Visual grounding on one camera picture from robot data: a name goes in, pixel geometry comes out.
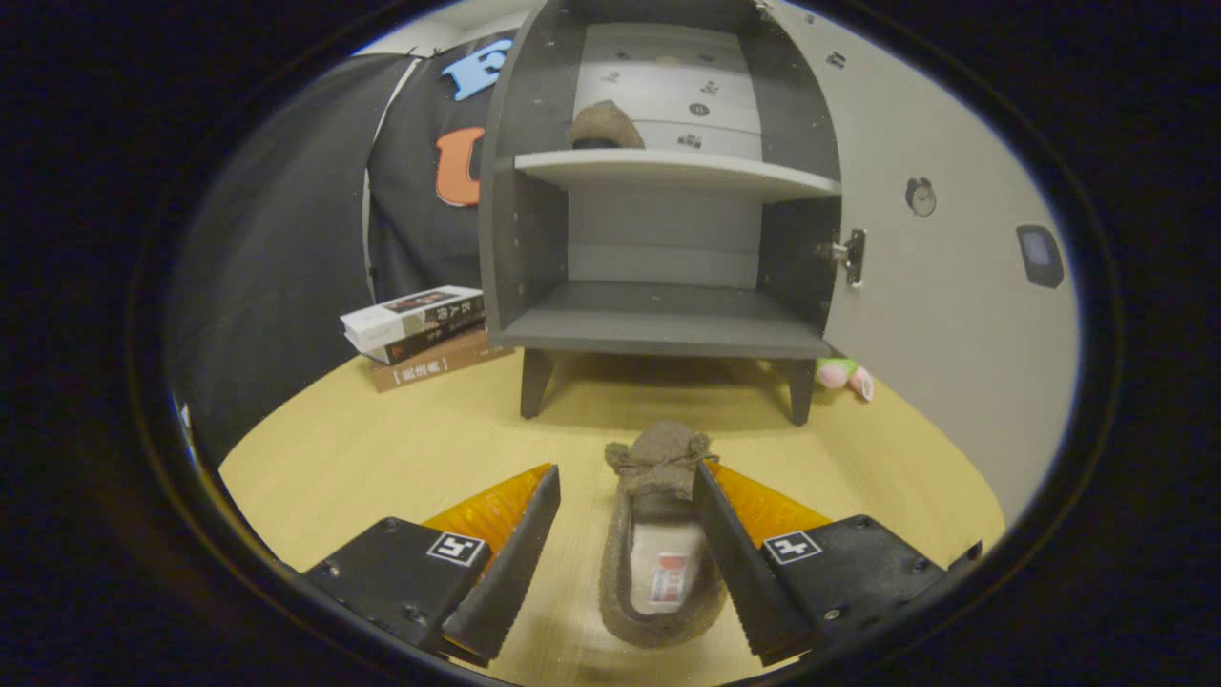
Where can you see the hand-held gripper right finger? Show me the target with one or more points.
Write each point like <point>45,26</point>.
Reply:
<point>749,582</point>

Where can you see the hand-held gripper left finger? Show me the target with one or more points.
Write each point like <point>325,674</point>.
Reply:
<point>510,572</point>

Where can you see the brown fuzzy shoe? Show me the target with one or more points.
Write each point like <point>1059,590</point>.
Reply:
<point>658,458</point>
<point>606,124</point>

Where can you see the grey shoe cabinet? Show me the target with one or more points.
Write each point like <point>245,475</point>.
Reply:
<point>658,320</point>

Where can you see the beige shoe cabinet door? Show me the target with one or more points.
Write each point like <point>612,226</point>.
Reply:
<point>954,315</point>

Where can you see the metal door hinge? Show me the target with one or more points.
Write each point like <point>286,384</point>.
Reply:
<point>852,256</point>

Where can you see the brown book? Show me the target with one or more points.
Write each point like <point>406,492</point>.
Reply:
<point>439,367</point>

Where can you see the pink and green plush toy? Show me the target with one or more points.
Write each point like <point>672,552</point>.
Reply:
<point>844,374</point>

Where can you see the black book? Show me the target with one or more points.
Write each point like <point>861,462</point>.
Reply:
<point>439,339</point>

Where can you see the white book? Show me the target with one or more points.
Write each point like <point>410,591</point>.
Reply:
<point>401,320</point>

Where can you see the black backdrop cloth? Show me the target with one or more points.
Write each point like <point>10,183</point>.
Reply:
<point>267,286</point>

